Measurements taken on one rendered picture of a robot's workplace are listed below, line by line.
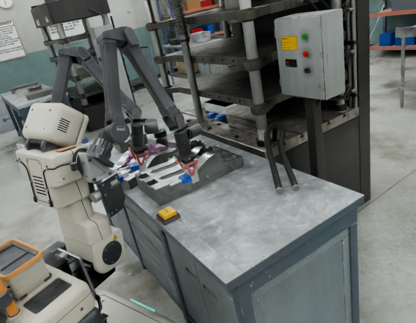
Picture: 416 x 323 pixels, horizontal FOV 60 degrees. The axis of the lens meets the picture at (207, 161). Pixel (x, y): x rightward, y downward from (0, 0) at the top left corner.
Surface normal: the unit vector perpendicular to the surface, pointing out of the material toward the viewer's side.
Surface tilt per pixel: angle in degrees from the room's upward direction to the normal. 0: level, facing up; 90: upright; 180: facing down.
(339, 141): 90
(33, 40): 90
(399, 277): 0
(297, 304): 90
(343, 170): 90
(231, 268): 0
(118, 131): 74
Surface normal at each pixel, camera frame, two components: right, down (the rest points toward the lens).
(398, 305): -0.18, -0.90
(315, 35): -0.82, 0.37
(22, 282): 0.81, 0.13
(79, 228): -0.58, 0.31
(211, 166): 0.54, 0.25
